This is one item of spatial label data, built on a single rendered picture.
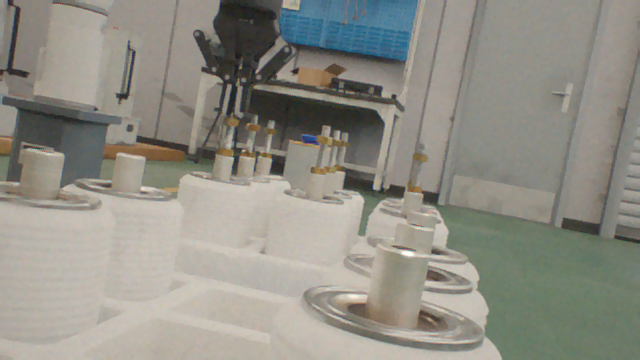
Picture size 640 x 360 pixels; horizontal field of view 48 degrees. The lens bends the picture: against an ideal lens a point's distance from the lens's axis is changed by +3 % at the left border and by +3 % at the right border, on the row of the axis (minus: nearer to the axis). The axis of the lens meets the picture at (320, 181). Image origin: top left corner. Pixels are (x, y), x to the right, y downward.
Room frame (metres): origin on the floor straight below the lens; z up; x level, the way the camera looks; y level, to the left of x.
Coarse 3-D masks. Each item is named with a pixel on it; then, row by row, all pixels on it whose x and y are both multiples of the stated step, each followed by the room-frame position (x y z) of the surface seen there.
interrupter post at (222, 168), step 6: (216, 156) 0.85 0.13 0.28; (222, 156) 0.85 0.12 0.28; (216, 162) 0.85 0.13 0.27; (222, 162) 0.85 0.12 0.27; (228, 162) 0.85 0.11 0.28; (216, 168) 0.85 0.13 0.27; (222, 168) 0.85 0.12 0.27; (228, 168) 0.85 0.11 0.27; (216, 174) 0.85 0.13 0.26; (222, 174) 0.85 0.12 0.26; (228, 174) 0.85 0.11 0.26
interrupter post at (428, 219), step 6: (414, 210) 0.52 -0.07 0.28; (408, 216) 0.52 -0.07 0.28; (414, 216) 0.51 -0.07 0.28; (420, 216) 0.51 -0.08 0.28; (426, 216) 0.51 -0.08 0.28; (432, 216) 0.51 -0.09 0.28; (414, 222) 0.51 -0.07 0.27; (420, 222) 0.51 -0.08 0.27; (426, 222) 0.51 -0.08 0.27; (432, 222) 0.51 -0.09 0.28
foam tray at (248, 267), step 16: (256, 240) 0.90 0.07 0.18; (176, 256) 0.79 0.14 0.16; (192, 256) 0.78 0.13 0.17; (208, 256) 0.78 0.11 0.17; (224, 256) 0.78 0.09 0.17; (240, 256) 0.78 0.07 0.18; (256, 256) 0.78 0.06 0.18; (272, 256) 0.79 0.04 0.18; (192, 272) 0.78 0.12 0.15; (208, 272) 0.78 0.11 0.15; (224, 272) 0.78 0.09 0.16; (240, 272) 0.78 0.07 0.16; (256, 272) 0.77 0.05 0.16; (272, 272) 0.77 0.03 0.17; (288, 272) 0.77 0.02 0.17; (304, 272) 0.77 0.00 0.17; (320, 272) 0.77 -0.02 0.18; (256, 288) 0.77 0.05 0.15; (272, 288) 0.77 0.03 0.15; (288, 288) 0.77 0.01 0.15; (304, 288) 0.77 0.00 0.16
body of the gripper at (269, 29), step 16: (224, 0) 0.84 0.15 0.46; (240, 0) 0.82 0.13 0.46; (256, 0) 0.82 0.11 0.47; (272, 0) 0.83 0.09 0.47; (224, 16) 0.85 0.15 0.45; (240, 16) 0.85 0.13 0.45; (256, 16) 0.85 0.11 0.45; (272, 16) 0.85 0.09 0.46; (224, 32) 0.85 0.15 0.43; (240, 32) 0.85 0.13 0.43; (272, 32) 0.84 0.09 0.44; (224, 48) 0.86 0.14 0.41; (240, 48) 0.85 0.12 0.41; (256, 48) 0.85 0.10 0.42
